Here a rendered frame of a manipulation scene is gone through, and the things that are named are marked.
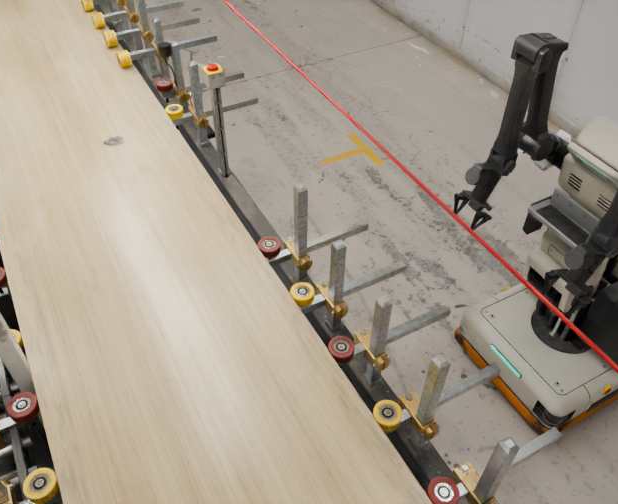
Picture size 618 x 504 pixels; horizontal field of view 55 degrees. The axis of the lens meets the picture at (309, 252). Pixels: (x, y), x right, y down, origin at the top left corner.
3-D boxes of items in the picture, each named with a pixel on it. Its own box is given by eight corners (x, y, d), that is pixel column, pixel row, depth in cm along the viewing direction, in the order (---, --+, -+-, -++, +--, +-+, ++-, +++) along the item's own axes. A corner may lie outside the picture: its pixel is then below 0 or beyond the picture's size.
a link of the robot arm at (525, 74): (556, 47, 163) (528, 32, 170) (541, 52, 161) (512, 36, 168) (518, 172, 193) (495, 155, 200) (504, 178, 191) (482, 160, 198)
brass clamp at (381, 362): (368, 335, 192) (369, 326, 189) (391, 366, 184) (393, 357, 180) (351, 342, 190) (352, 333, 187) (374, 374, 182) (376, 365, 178)
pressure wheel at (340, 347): (341, 382, 182) (343, 361, 174) (321, 368, 185) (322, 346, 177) (357, 365, 186) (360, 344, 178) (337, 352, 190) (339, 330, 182)
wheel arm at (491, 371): (491, 368, 185) (494, 361, 182) (498, 377, 183) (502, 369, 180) (374, 429, 171) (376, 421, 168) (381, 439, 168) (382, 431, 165)
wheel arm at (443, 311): (443, 310, 200) (445, 302, 197) (449, 317, 198) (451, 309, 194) (331, 361, 185) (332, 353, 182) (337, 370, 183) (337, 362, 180)
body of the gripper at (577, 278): (579, 296, 171) (594, 277, 167) (552, 274, 177) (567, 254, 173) (589, 295, 175) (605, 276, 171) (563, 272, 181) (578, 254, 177)
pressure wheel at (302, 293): (295, 324, 197) (295, 302, 189) (287, 307, 203) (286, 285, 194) (317, 317, 200) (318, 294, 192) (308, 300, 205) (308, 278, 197)
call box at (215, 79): (219, 80, 242) (217, 62, 236) (226, 88, 238) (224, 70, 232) (203, 84, 240) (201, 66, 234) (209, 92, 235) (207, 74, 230)
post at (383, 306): (371, 385, 201) (386, 293, 167) (377, 393, 198) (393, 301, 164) (363, 389, 199) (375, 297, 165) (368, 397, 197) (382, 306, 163)
